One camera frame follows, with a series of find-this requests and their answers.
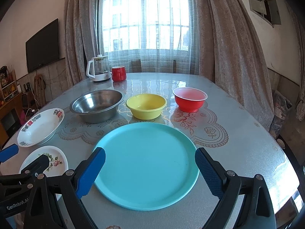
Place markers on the large turquoise plastic plate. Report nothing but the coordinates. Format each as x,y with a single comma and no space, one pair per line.
148,166

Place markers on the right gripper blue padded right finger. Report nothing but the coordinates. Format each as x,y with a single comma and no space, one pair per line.
256,210

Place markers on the black wall television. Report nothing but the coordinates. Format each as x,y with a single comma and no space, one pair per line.
43,47

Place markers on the red mug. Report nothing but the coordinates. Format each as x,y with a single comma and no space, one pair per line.
119,73

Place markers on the right beige curtain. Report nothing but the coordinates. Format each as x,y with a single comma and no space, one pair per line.
231,56

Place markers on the red plastic bowl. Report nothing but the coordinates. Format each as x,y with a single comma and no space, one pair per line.
189,99

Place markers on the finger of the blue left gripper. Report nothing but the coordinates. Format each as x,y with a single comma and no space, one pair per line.
8,152

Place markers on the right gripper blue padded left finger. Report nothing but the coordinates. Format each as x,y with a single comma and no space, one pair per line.
43,208

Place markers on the left beige curtain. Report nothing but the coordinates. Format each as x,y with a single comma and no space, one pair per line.
80,38

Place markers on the white plate red characters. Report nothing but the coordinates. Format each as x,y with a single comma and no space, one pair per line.
40,128

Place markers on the sheer white window curtain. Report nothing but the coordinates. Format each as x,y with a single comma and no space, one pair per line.
149,35

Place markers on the yellow plastic bowl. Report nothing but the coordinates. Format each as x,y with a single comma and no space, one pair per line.
146,106

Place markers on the beige curtain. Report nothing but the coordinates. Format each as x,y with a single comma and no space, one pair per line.
80,38
231,56

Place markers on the white glass electric kettle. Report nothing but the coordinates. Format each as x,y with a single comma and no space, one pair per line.
98,69

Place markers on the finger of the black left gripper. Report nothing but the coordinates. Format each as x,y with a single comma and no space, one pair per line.
37,166

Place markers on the grey wall electrical box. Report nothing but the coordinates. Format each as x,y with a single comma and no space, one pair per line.
267,10

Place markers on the small white floral plate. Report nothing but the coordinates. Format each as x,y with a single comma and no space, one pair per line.
58,162

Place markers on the wooden shelf cabinet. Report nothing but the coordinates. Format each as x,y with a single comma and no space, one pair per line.
11,106

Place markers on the stainless steel bowl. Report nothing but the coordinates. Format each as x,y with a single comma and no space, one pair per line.
97,106

